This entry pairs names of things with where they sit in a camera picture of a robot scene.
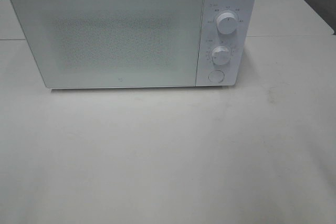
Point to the round white door release button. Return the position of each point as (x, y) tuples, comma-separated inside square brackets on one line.
[(216, 76)]

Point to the white timer knob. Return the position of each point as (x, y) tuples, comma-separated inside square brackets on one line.
[(221, 55)]

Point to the white microwave door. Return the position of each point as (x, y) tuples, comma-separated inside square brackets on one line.
[(113, 43)]

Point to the white upper microwave knob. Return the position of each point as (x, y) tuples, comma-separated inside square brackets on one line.
[(226, 22)]

